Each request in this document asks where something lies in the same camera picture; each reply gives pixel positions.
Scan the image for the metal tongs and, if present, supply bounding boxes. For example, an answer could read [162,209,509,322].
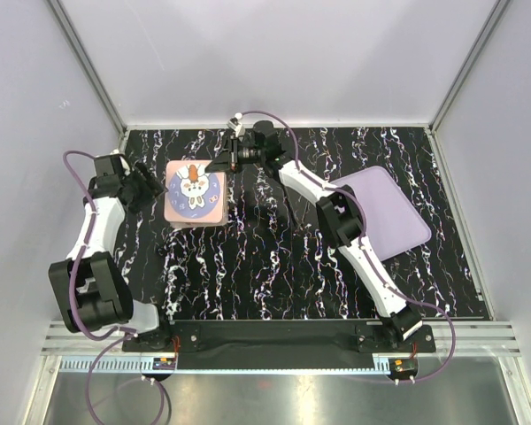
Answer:
[280,182,302,231]

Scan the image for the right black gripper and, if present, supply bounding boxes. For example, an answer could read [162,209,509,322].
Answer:
[205,136,266,175]

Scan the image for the lavender plastic tray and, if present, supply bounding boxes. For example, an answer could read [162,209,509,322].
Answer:
[333,166,432,261]

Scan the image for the left orange connector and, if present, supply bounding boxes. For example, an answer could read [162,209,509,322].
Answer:
[153,358,176,370]

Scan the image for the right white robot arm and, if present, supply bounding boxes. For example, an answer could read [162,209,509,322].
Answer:
[205,114,422,352]

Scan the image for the right orange connector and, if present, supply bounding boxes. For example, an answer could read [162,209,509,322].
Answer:
[392,359,419,375]

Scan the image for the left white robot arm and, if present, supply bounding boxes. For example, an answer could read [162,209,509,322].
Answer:
[48,151,173,351]

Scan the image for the white cable duct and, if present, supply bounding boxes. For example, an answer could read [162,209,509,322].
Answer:
[60,353,390,375]

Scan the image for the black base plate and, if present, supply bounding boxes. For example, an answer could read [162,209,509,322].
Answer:
[123,320,436,364]

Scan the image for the silver metal box lid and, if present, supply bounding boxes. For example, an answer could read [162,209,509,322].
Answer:
[164,159,227,228]

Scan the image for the orange connector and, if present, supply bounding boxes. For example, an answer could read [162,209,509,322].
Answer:
[153,358,176,370]
[392,359,419,375]

